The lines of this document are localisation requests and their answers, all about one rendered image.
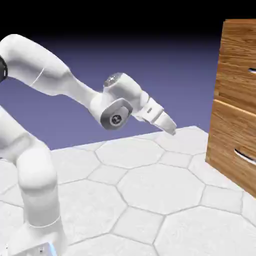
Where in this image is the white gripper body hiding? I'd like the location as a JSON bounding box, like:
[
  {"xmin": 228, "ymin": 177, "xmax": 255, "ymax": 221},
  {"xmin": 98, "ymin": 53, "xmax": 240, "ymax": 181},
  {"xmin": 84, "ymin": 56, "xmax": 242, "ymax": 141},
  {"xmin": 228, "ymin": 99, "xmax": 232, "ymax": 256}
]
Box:
[{"xmin": 153, "ymin": 110, "xmax": 178, "ymax": 136}]

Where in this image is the wooden drawer front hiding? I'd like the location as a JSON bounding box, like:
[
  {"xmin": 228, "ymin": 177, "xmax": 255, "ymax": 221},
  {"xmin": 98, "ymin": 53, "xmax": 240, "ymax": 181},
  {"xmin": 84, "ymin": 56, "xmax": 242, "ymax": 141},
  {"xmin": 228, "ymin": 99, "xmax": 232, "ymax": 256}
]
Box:
[
  {"xmin": 213, "ymin": 19, "xmax": 256, "ymax": 115},
  {"xmin": 205, "ymin": 99, "xmax": 256, "ymax": 199}
]

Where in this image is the light wooden cabinet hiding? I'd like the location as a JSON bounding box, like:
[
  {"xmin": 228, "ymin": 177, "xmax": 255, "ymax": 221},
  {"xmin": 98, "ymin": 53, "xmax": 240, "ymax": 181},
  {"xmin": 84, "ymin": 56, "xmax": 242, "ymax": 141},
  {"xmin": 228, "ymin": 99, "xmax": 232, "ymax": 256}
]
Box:
[{"xmin": 205, "ymin": 18, "xmax": 256, "ymax": 199}]

